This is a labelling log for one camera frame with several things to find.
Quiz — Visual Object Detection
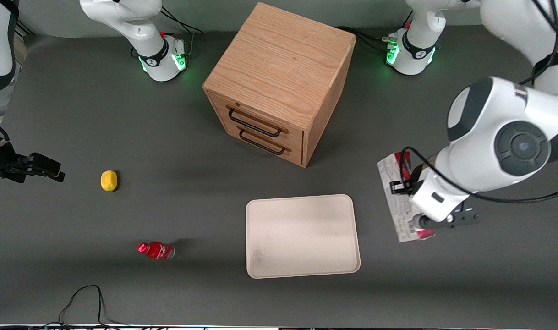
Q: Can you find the red cookie box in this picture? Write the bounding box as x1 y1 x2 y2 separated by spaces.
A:
377 153 436 243

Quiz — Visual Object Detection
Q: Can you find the beige rectangular tray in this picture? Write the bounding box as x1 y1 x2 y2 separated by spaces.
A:
246 194 361 279

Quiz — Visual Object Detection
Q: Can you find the yellow lemon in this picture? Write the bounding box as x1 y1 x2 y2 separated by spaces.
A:
100 170 118 192

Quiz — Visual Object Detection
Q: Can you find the red soda bottle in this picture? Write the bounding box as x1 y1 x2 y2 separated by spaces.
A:
137 241 175 260

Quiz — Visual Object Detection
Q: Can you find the wooden drawer front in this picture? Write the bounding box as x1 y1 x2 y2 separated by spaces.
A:
208 91 305 147
213 115 305 166

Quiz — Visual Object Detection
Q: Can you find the wooden drawer cabinet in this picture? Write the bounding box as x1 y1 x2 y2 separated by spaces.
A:
202 2 356 168

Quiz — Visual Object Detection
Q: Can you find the black left arm wrist cable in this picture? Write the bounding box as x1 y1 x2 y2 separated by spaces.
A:
400 146 558 204

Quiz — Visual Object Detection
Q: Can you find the black looped table cable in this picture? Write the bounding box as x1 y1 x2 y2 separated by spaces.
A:
58 285 124 329

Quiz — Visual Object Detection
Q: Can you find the black metal drawer handle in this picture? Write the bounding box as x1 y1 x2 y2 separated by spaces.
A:
227 106 284 138
238 128 287 156

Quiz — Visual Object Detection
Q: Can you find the black left arm base cable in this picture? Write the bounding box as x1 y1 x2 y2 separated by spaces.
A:
335 26 392 52

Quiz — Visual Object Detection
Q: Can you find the black arm base cable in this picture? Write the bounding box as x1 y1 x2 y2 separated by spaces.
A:
160 5 205 58
335 26 392 52

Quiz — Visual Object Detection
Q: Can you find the black right arm base cable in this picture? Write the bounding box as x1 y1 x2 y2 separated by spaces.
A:
160 5 205 58

